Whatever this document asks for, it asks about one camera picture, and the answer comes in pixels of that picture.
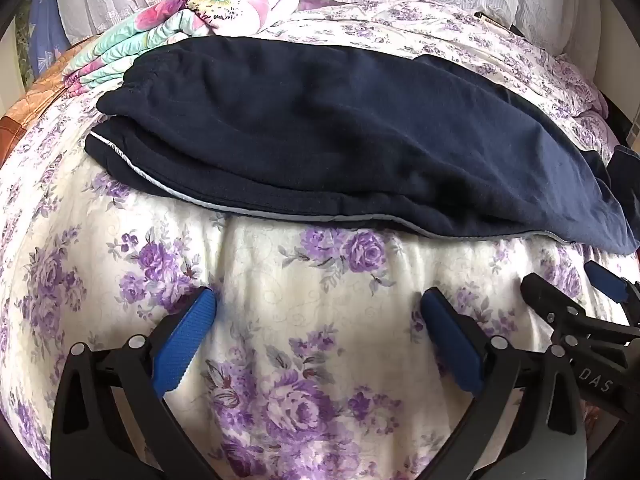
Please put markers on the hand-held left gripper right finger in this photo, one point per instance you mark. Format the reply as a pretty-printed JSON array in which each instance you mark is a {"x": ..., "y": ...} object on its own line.
[{"x": 452, "y": 340}]

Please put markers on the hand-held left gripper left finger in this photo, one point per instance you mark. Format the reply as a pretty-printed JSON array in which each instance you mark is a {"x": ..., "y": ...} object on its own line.
[{"x": 182, "y": 347}]

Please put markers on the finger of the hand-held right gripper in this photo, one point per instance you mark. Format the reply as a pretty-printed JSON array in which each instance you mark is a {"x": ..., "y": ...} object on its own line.
[
  {"x": 606, "y": 280},
  {"x": 550, "y": 300}
]

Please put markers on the navy blue pants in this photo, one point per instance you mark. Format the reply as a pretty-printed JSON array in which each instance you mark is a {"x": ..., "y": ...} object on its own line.
[{"x": 325, "y": 125}]

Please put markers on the purple floral bedspread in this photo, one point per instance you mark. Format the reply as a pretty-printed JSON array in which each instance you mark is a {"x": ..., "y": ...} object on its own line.
[{"x": 300, "y": 280}]

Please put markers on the black flat object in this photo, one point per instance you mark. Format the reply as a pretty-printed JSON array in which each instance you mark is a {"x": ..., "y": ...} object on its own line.
[{"x": 500, "y": 22}]

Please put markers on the orange blanket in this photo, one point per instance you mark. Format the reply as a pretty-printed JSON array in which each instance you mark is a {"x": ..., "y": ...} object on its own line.
[{"x": 25, "y": 110}]

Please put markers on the colourful floral folded quilt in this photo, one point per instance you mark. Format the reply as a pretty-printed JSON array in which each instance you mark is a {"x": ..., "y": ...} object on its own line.
[{"x": 200, "y": 15}]

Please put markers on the blue cloth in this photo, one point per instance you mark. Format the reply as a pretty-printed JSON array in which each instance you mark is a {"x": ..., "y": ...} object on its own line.
[{"x": 45, "y": 25}]

